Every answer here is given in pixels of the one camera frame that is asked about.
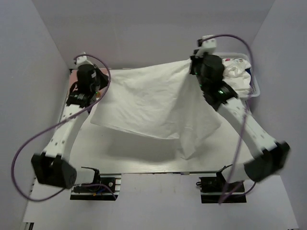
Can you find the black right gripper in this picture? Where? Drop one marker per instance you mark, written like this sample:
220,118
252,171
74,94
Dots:
195,58

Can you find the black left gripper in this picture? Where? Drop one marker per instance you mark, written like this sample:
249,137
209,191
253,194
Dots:
103,76

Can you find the white t shirt colourful print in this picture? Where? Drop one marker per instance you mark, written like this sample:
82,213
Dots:
235,74

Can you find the white t shirt robot print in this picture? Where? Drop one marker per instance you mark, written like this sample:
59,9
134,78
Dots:
162,101

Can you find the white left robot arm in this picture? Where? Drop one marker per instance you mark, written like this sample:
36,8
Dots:
52,166

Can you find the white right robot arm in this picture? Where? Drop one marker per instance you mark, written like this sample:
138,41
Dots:
269,155

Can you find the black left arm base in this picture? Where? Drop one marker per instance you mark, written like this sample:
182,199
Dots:
106,190

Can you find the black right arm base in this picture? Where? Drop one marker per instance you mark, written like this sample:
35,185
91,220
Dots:
211,190

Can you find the folded pink t shirt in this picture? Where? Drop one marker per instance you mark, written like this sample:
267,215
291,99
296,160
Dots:
72,83

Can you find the white plastic basket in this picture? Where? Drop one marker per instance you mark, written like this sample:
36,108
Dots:
255,91

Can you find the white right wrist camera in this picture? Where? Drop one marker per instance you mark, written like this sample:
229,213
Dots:
207,44

